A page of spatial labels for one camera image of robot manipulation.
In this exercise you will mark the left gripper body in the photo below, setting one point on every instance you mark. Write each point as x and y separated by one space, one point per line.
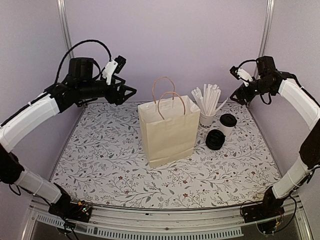
111 97

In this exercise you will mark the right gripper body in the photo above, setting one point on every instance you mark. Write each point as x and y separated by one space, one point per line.
249 96

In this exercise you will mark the stack of black lids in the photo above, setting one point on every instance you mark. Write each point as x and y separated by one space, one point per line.
215 139

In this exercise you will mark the kraft paper bag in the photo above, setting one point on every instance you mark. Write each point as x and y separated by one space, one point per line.
168 127

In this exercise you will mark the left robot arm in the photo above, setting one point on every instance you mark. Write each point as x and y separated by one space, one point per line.
80 86

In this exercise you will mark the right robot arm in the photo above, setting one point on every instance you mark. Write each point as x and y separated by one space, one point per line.
271 81

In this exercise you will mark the bundle of wrapped white straws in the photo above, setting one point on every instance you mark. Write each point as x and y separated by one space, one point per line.
208 98

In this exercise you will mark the white cup holding straws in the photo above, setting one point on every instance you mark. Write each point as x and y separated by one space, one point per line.
206 121

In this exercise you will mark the floral table mat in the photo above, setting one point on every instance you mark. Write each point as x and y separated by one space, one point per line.
104 163

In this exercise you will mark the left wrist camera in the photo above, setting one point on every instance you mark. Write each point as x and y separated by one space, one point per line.
114 66

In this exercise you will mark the right aluminium frame post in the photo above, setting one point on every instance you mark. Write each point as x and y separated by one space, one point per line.
267 25

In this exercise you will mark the aluminium frame post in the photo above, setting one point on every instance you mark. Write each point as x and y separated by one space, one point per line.
267 25
62 13

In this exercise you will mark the left aluminium frame post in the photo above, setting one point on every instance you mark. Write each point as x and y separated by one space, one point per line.
62 13

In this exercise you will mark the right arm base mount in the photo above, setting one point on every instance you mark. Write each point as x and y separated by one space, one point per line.
262 215

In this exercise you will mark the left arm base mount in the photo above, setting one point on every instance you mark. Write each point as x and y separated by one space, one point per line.
70 210

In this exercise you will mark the aluminium front rail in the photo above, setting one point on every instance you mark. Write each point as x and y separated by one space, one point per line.
123 223

